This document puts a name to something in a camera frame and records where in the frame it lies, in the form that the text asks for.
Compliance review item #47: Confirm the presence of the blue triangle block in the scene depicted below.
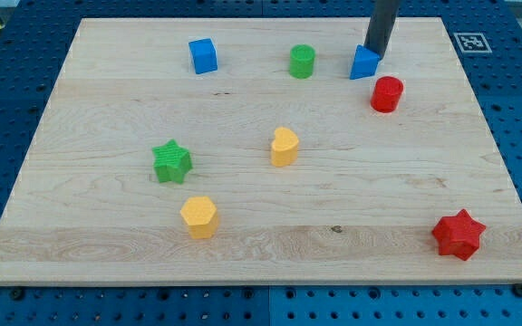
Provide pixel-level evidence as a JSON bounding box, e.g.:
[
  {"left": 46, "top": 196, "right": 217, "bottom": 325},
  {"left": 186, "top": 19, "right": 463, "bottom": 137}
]
[{"left": 349, "top": 44, "right": 380, "bottom": 80}]

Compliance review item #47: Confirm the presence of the yellow heart block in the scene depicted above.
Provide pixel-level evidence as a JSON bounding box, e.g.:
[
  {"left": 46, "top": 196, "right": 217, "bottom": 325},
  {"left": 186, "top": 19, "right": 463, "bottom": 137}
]
[{"left": 270, "top": 127, "right": 299, "bottom": 168}]

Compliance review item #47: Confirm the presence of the wooden board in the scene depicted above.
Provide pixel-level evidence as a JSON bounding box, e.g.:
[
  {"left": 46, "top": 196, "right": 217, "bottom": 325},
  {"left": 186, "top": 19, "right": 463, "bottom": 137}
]
[{"left": 0, "top": 17, "right": 522, "bottom": 287}]

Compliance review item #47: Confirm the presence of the yellow hexagon block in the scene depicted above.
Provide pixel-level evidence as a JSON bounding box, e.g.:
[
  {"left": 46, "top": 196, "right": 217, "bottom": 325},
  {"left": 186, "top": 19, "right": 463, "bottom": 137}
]
[{"left": 180, "top": 197, "right": 219, "bottom": 239}]

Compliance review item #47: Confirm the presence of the green star block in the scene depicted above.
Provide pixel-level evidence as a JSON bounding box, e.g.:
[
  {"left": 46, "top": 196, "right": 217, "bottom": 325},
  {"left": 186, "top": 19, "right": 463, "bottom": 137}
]
[{"left": 152, "top": 139, "right": 192, "bottom": 184}]

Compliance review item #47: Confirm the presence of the green cylinder block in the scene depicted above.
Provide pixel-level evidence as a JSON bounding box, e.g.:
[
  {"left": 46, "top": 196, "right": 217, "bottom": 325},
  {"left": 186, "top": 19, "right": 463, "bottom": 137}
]
[{"left": 289, "top": 44, "right": 315, "bottom": 79}]

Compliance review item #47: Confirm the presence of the blue cube block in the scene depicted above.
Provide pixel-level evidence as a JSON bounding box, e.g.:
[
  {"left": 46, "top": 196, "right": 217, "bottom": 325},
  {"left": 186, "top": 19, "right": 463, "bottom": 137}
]
[{"left": 188, "top": 38, "right": 218, "bottom": 74}]

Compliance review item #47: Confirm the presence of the red cylinder block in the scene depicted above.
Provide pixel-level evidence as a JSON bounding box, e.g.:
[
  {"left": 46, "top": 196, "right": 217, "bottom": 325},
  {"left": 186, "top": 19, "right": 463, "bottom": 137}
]
[{"left": 370, "top": 76, "right": 404, "bottom": 113}]

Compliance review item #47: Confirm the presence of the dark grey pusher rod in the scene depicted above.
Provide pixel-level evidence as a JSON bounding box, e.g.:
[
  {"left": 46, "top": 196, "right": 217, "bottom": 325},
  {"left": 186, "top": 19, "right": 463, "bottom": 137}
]
[{"left": 364, "top": 0, "right": 401, "bottom": 59}]

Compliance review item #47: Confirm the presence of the red star block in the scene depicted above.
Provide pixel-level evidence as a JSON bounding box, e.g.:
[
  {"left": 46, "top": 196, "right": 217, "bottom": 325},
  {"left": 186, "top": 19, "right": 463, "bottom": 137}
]
[{"left": 431, "top": 209, "right": 487, "bottom": 261}]

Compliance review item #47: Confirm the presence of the white fiducial marker tag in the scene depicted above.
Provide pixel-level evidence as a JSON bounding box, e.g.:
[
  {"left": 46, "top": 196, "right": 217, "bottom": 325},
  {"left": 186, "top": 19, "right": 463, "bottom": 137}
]
[{"left": 453, "top": 32, "right": 492, "bottom": 54}]

